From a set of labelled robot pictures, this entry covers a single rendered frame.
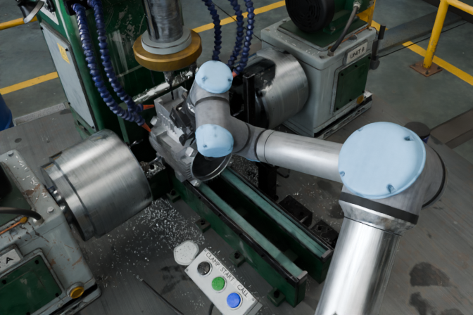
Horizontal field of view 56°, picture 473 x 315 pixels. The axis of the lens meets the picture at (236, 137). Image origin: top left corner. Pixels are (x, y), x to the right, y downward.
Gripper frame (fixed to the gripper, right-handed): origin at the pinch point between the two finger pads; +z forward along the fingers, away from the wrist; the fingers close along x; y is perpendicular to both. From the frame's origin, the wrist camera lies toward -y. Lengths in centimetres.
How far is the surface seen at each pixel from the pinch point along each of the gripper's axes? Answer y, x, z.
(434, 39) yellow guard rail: -1, -238, 95
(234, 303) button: -38.1, 20.1, -19.9
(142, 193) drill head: -4.6, 17.8, 1.3
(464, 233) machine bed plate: -67, -53, -5
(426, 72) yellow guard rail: -16, -233, 114
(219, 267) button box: -30.8, 17.3, -16.0
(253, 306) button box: -40.7, 17.6, -20.7
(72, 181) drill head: 5.8, 31.2, -3.5
